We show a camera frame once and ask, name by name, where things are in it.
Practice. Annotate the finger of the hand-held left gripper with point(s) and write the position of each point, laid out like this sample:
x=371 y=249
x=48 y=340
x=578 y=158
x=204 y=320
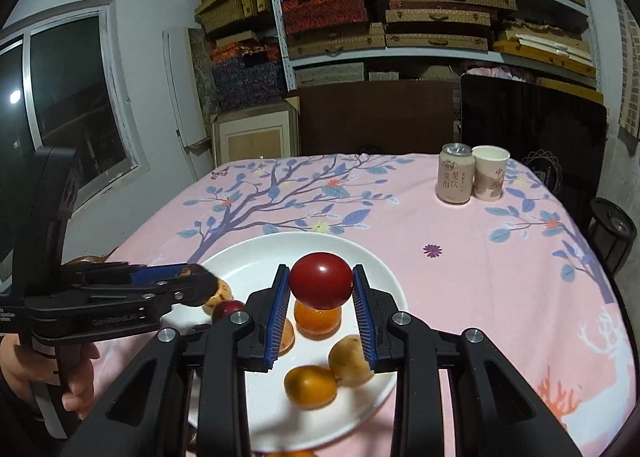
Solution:
x=170 y=294
x=160 y=274

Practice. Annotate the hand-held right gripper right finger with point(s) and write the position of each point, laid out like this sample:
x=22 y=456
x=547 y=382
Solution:
x=365 y=317

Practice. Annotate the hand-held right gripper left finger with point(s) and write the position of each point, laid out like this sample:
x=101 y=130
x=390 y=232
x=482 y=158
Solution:
x=277 y=317

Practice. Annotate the pale orange citrus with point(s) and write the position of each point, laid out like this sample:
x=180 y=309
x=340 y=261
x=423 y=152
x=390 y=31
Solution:
x=286 y=337

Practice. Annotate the dark purple mangosteen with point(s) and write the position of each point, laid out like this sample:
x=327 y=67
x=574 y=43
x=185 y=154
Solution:
x=202 y=281

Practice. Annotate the orange tangerine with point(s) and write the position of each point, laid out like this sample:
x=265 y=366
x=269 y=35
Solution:
x=315 y=324

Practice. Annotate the shiny red plum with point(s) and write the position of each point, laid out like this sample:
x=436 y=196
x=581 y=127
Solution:
x=227 y=310

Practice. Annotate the large pepino melon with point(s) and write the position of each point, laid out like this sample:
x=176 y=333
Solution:
x=223 y=293

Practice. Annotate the small red tomato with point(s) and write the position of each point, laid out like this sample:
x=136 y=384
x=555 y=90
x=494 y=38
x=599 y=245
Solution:
x=320 y=279

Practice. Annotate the white oval plate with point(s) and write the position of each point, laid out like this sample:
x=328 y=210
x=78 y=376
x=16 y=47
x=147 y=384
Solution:
x=250 y=257

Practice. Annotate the small orange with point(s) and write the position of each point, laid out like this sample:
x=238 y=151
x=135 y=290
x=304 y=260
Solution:
x=310 y=387

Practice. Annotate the round orange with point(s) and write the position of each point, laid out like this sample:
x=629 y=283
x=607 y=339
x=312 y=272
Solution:
x=300 y=454

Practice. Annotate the person's left hand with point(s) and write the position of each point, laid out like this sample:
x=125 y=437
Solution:
x=82 y=382

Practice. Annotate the pink deer print tablecloth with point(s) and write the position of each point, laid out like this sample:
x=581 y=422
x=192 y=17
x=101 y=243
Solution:
x=450 y=287

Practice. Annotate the framed picture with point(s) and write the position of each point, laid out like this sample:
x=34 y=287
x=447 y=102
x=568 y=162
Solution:
x=250 y=137

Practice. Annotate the beige drink can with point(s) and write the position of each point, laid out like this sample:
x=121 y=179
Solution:
x=454 y=177

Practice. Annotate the white leaning panel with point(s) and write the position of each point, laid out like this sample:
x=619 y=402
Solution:
x=175 y=87

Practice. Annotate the printed paper cup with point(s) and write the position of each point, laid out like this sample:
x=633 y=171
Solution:
x=490 y=174

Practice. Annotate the grey stone slab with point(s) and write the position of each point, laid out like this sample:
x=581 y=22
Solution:
x=202 y=87

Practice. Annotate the brown board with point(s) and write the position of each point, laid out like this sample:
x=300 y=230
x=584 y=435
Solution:
x=375 y=117

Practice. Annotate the white framed window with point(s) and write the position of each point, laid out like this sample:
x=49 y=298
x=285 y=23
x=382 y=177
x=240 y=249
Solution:
x=75 y=87

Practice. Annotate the stack of blue patterned boxes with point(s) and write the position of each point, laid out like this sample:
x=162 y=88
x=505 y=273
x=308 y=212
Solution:
x=245 y=82

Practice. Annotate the black glossy panel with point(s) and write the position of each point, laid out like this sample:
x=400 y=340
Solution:
x=540 y=127

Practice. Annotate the white metal shelf rack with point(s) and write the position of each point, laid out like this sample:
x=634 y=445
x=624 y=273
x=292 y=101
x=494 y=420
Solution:
x=350 y=58

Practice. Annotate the black round stool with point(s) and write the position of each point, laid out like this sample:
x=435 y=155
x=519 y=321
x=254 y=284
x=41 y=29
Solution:
x=612 y=237

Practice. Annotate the red patterned boxes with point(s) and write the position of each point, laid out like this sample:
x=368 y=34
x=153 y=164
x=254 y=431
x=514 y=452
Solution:
x=325 y=12

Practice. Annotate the stack of yellow flat boxes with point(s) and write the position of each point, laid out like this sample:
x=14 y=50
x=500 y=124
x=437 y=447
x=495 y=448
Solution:
x=545 y=52

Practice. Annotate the tan checked hanging cloth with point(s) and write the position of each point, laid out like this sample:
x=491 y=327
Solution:
x=631 y=62

